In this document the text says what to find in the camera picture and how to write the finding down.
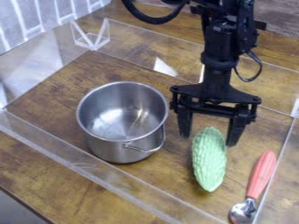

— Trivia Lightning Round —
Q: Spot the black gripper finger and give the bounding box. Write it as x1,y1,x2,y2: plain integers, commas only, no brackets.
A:
225,114,251,147
177,107,192,139

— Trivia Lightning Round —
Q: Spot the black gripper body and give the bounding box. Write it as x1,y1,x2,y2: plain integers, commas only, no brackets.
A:
170,63,261,120

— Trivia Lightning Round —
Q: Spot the green bumpy toy vegetable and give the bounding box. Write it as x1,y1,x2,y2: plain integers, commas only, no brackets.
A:
190,127,226,193

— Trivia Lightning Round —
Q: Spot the silver metal pot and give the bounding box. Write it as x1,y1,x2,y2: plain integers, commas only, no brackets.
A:
76,81,168,164

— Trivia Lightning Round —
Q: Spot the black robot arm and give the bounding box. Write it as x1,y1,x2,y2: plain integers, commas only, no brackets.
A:
170,0,261,147

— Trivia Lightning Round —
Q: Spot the black wall strip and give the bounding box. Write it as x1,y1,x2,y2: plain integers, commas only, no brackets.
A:
255,20,267,31

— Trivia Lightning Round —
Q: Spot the red handled metal spoon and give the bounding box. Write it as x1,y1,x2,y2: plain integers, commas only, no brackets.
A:
228,150,276,224

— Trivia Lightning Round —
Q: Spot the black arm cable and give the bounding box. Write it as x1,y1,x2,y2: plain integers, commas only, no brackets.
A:
120,0,188,25

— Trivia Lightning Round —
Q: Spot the clear acrylic triangle bracket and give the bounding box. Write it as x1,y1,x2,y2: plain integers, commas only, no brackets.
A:
69,18,109,51

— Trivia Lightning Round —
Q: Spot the clear acrylic enclosure wall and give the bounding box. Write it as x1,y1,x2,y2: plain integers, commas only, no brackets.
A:
0,19,299,224

